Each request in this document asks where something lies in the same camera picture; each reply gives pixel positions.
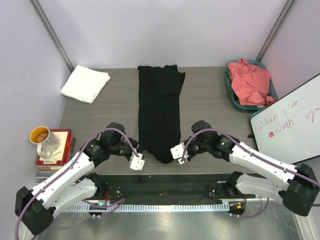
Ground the aluminium rail frame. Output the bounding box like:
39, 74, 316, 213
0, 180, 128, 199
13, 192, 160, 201
30, 180, 305, 204

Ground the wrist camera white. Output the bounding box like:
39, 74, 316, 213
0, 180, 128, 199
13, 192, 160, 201
170, 142, 189, 165
129, 153, 146, 171

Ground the bottom book in stack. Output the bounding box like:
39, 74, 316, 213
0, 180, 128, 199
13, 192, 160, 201
35, 138, 76, 179

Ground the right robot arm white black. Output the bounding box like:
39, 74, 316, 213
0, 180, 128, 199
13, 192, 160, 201
179, 120, 320, 217

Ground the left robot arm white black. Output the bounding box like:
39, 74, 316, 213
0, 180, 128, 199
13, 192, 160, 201
14, 122, 145, 240

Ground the whiteboard with red writing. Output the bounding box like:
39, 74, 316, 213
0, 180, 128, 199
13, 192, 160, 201
249, 75, 320, 164

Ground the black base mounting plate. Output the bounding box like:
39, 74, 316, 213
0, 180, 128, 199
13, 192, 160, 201
98, 172, 255, 205

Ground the red top book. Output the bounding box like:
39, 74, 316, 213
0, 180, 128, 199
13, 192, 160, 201
35, 129, 73, 168

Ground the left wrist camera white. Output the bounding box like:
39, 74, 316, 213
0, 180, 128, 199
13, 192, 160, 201
129, 153, 146, 171

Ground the folded white t shirt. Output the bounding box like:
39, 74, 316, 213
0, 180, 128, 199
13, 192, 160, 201
60, 65, 111, 104

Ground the pink crumpled t shirt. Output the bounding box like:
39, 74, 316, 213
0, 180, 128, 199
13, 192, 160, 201
227, 58, 276, 107

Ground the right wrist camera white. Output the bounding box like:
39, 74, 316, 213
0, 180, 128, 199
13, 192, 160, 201
170, 142, 189, 165

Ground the white slotted cable duct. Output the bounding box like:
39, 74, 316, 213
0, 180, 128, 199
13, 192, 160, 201
64, 202, 230, 213

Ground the black floral t shirt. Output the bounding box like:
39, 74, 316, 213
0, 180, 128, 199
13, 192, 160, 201
137, 65, 186, 164

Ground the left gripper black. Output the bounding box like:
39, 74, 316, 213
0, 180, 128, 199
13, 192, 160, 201
110, 137, 147, 160

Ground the floral mug yellow inside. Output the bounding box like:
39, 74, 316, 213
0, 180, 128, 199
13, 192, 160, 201
29, 126, 61, 158

